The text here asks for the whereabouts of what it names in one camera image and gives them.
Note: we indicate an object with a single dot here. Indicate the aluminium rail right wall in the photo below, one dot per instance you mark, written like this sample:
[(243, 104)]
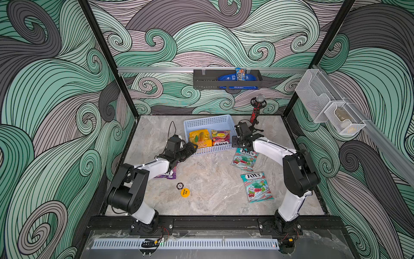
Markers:
[(394, 155)]

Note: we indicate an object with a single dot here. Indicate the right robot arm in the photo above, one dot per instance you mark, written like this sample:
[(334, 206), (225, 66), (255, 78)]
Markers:
[(299, 171)]

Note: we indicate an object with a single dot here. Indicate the black poker chip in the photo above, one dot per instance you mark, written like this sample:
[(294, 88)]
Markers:
[(180, 186)]

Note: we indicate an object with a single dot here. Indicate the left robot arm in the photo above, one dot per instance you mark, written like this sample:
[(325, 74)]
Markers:
[(128, 187)]

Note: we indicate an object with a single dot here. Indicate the aluminium rail back wall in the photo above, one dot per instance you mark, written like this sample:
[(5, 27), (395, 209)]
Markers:
[(183, 69)]

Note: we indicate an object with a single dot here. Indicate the small clear bin with contents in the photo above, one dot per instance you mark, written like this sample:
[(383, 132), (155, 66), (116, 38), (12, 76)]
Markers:
[(344, 118)]

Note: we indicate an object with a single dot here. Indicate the clear plastic wall bin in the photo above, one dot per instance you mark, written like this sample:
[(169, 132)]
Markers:
[(316, 92)]

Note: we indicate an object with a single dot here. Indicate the purple Fox's berries bag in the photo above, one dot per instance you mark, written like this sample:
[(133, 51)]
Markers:
[(171, 175)]

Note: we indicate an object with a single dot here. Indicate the yellow mango candy bag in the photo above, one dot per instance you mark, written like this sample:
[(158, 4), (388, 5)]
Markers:
[(201, 138)]

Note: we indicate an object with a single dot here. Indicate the small snack packet on shelf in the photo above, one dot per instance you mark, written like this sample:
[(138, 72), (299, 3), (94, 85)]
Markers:
[(240, 74)]

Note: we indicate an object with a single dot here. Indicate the orange Fox's fruits bag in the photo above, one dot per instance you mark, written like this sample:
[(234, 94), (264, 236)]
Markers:
[(220, 137)]

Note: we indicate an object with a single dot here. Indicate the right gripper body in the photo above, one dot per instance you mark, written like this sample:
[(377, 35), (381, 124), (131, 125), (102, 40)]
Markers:
[(250, 133)]

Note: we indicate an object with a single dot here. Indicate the red microphone on tripod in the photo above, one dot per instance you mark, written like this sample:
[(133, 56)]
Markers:
[(258, 103)]

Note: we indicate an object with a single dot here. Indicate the white slotted cable duct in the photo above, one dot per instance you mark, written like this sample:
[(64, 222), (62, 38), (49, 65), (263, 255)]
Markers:
[(190, 243)]

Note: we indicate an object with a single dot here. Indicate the yellow round token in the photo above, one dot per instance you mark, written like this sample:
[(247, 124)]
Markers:
[(185, 192)]

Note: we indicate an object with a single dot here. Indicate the black wall shelf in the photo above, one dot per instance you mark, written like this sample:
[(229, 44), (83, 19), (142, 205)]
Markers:
[(209, 79)]

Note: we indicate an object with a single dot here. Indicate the light blue plastic basket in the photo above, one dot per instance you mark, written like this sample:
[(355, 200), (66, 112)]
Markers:
[(219, 123)]

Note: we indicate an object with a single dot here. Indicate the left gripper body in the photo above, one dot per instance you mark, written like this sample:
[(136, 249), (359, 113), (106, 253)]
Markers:
[(176, 157)]

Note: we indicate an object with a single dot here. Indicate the blue package on shelf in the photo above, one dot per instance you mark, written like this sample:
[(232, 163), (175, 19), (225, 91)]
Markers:
[(251, 83)]

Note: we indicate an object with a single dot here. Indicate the green Fox's mint bag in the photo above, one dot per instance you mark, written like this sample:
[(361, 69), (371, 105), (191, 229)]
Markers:
[(244, 159), (256, 187)]

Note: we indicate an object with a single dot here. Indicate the aluminium rail wall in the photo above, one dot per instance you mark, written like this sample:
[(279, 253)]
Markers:
[(183, 69), (394, 155)]

